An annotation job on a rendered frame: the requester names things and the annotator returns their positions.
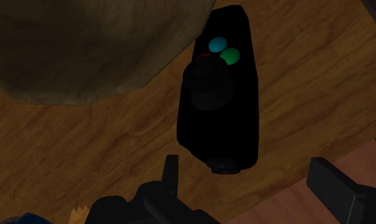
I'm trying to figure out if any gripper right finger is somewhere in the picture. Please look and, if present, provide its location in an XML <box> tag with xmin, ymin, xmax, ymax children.
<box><xmin>306</xmin><ymin>157</ymin><xmax>376</xmax><ymax>224</ymax></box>

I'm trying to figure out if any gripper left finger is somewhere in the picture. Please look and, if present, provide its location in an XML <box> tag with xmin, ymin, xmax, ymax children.
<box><xmin>85</xmin><ymin>154</ymin><xmax>221</xmax><ymax>224</ymax></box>

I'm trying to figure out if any wooden table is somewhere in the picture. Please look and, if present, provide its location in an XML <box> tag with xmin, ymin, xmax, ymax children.
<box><xmin>0</xmin><ymin>0</ymin><xmax>376</xmax><ymax>224</ymax></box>

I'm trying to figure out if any black remote with coloured buttons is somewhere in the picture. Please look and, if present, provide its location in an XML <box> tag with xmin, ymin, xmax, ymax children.
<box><xmin>176</xmin><ymin>4</ymin><xmax>260</xmax><ymax>175</ymax></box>

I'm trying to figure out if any small blue object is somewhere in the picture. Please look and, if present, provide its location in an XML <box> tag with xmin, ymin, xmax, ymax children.
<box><xmin>1</xmin><ymin>212</ymin><xmax>53</xmax><ymax>224</ymax></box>

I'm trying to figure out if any large tan rounded object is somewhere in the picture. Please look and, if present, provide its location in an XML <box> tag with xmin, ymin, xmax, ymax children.
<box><xmin>0</xmin><ymin>0</ymin><xmax>218</xmax><ymax>107</ymax></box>

